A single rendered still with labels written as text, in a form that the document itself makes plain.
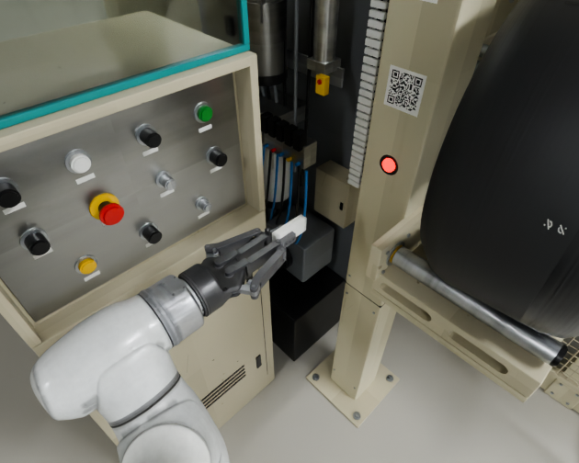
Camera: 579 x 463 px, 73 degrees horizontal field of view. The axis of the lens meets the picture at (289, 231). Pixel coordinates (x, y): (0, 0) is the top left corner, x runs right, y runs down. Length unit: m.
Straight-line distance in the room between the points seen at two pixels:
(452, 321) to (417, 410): 0.90
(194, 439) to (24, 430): 1.40
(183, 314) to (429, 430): 1.29
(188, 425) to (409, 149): 0.61
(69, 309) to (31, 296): 0.08
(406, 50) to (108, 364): 0.66
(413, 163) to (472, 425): 1.18
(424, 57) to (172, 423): 0.66
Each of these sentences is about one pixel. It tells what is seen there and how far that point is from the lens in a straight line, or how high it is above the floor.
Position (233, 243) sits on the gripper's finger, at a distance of 0.65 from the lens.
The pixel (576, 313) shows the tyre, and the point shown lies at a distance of 0.62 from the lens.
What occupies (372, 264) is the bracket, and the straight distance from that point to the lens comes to 0.86.
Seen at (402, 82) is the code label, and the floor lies 1.23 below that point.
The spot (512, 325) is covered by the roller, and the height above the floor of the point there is 0.92.
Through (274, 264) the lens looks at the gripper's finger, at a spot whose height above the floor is 1.07.
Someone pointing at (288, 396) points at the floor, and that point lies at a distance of 1.67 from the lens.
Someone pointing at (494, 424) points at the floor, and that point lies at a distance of 1.80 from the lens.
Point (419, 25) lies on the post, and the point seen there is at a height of 1.33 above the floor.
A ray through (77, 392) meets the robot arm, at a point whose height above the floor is 1.08.
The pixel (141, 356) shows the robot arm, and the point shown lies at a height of 1.08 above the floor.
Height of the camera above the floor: 1.53
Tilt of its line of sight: 44 degrees down
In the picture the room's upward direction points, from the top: straight up
